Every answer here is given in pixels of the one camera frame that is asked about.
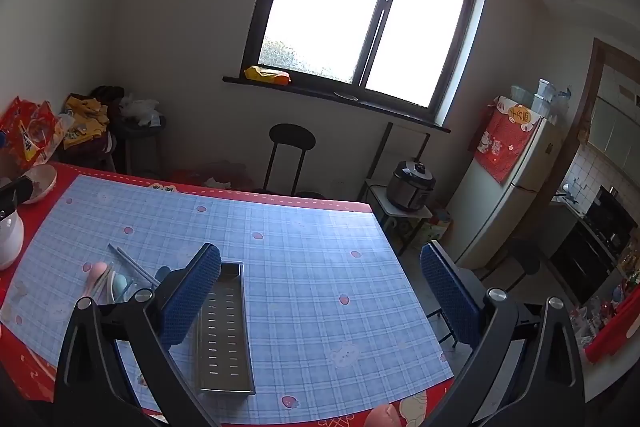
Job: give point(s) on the mint green spoon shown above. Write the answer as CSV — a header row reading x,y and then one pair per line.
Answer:
x,y
121,286

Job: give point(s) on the white spoon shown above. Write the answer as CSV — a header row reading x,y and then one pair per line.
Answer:
x,y
106,284

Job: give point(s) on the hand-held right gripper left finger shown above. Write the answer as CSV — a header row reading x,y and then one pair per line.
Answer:
x,y
192,297

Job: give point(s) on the metal utensil tray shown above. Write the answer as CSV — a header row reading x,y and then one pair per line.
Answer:
x,y
225,347

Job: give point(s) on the small white side table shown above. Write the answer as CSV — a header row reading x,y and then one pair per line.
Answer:
x,y
385,203

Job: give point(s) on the white lidded pot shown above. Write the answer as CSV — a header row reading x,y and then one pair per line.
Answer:
x,y
9,237

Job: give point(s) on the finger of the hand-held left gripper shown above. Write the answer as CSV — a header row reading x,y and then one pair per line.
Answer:
x,y
15,194

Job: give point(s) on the blue spoon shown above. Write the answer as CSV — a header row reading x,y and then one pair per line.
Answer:
x,y
163,273

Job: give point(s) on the colourful cardboard box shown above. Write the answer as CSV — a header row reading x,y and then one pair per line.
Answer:
x,y
432,227

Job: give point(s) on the white plastic bag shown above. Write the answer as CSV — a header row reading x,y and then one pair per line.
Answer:
x,y
140,109

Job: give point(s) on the blue plaid table mat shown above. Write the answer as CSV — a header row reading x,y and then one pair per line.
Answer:
x,y
300,257

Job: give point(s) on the stack of clear containers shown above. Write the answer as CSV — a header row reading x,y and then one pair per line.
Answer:
x,y
542,99

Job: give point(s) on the red snack bag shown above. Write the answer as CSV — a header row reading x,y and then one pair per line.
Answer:
x,y
25,127

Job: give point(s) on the white ceramic bowl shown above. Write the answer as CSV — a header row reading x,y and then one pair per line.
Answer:
x,y
42,182

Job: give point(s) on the red printed cloth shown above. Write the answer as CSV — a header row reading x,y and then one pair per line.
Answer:
x,y
505,142

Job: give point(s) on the black oven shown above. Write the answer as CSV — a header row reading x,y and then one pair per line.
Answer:
x,y
595,237

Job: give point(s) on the black metal frame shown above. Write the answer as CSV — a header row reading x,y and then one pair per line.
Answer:
x,y
387,142

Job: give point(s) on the white refrigerator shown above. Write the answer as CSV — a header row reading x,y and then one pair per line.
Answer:
x,y
500,217

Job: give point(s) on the large pink spoon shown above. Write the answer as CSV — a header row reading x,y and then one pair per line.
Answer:
x,y
97,269

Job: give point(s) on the black round stool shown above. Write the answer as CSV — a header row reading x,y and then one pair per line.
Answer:
x,y
292,138

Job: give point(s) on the dark clothes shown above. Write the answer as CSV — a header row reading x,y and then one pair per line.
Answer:
x,y
107,97

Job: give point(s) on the yellow snack packet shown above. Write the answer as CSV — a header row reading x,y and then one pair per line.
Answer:
x,y
267,75

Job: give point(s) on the blue chopstick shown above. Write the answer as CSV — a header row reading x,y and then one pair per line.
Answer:
x,y
125,263

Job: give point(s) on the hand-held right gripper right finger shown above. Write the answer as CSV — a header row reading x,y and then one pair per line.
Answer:
x,y
447,297

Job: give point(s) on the yellow clothes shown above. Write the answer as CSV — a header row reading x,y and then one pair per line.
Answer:
x,y
82,122

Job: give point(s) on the kitchen wall cabinets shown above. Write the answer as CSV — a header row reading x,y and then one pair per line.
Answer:
x,y
612,127

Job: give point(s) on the black pressure cooker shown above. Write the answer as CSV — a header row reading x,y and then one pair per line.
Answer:
x,y
411,187

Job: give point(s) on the dark stool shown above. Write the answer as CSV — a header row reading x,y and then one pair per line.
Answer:
x,y
145,132

